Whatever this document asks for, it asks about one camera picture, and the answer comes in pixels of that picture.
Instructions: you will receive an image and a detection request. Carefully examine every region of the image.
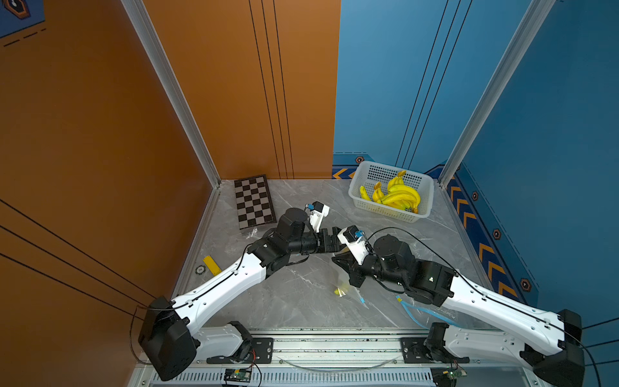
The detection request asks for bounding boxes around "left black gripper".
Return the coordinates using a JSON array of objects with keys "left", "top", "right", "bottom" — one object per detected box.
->
[{"left": 286, "top": 226, "right": 348, "bottom": 257}]

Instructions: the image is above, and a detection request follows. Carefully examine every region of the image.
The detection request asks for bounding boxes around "small yellow block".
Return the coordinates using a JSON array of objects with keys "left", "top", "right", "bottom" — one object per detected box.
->
[{"left": 203, "top": 256, "right": 222, "bottom": 277}]

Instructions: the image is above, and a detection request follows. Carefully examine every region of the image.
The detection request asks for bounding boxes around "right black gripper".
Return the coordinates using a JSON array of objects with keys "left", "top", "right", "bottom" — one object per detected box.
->
[{"left": 329, "top": 250, "right": 408, "bottom": 289}]

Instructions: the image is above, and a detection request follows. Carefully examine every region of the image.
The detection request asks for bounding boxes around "green circuit board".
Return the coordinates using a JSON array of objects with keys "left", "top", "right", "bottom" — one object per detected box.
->
[
  {"left": 430, "top": 368, "right": 467, "bottom": 387},
  {"left": 222, "top": 369, "right": 252, "bottom": 385}
]

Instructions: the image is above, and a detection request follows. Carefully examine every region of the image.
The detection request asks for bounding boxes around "yellow banana bunch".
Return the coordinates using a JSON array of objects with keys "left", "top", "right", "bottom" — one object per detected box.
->
[{"left": 388, "top": 170, "right": 407, "bottom": 192}]

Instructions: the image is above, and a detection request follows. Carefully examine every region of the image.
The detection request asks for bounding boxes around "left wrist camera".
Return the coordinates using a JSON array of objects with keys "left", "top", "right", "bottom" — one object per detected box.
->
[{"left": 306, "top": 201, "right": 330, "bottom": 233}]

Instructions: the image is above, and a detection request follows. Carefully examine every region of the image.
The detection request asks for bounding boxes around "white plastic basket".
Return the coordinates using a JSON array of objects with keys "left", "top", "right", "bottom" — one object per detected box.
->
[{"left": 348, "top": 161, "right": 435, "bottom": 223}]

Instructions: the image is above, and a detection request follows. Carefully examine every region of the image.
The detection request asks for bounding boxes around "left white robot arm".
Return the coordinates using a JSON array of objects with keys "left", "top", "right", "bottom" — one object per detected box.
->
[{"left": 138, "top": 208, "right": 361, "bottom": 382}]

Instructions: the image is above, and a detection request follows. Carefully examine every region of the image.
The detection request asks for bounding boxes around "left green circuit board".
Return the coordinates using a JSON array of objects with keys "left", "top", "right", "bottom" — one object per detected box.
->
[{"left": 222, "top": 369, "right": 252, "bottom": 385}]

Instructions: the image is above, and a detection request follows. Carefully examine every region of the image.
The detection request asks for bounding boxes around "aluminium front rail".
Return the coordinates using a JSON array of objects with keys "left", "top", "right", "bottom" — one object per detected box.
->
[{"left": 134, "top": 328, "right": 538, "bottom": 371}]

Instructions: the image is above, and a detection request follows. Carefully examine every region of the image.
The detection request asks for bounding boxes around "right green circuit board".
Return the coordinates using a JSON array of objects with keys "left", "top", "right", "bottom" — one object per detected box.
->
[{"left": 430, "top": 368, "right": 467, "bottom": 387}]

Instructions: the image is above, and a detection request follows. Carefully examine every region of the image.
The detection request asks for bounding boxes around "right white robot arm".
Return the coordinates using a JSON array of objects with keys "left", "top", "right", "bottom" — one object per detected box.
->
[{"left": 332, "top": 228, "right": 585, "bottom": 386}]

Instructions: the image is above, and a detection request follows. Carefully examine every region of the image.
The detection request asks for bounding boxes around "clear zip-top bag blue seal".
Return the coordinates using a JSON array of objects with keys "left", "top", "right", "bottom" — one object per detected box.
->
[{"left": 395, "top": 294, "right": 460, "bottom": 330}]

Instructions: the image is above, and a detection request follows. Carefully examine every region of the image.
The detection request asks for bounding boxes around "brown checkered chessboard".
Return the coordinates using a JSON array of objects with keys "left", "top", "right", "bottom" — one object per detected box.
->
[{"left": 234, "top": 174, "right": 277, "bottom": 230}]

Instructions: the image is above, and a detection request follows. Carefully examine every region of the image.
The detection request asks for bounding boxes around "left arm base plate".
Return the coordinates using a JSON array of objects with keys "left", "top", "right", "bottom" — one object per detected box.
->
[{"left": 206, "top": 337, "right": 274, "bottom": 364}]

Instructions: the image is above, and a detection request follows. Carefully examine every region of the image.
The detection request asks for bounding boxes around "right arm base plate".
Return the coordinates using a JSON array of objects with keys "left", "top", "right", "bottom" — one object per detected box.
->
[{"left": 400, "top": 337, "right": 470, "bottom": 364}]

